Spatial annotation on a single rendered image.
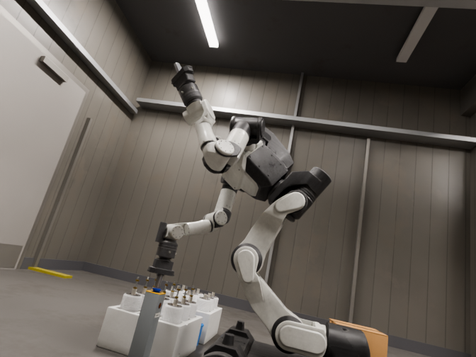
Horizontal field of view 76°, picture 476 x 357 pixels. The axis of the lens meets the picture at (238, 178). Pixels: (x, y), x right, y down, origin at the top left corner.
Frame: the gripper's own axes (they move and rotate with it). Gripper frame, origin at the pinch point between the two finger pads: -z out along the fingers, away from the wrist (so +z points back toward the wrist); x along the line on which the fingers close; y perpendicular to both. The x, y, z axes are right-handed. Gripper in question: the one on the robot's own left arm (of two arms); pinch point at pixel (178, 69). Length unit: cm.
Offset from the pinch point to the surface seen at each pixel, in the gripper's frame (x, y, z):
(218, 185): 196, 227, -6
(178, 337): 59, -9, 109
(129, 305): 79, -16, 86
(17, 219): 269, 7, -33
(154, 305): 53, -19, 91
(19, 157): 231, 11, -82
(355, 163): 44, 329, 48
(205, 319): 89, 33, 115
